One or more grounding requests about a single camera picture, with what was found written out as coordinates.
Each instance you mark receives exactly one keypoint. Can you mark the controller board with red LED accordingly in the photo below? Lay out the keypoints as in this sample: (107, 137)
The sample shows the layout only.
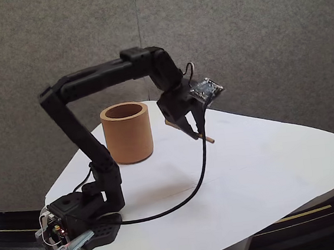
(57, 228)

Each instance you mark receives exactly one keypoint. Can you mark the beige wooden pen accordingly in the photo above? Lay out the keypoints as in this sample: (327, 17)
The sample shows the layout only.
(208, 139)

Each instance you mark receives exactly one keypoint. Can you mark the bare camera circuit board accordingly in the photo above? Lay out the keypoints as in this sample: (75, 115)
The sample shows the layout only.
(206, 88)

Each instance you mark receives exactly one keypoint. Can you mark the brown cylindrical pen holder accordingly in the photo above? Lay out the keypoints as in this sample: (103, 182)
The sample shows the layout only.
(126, 134)

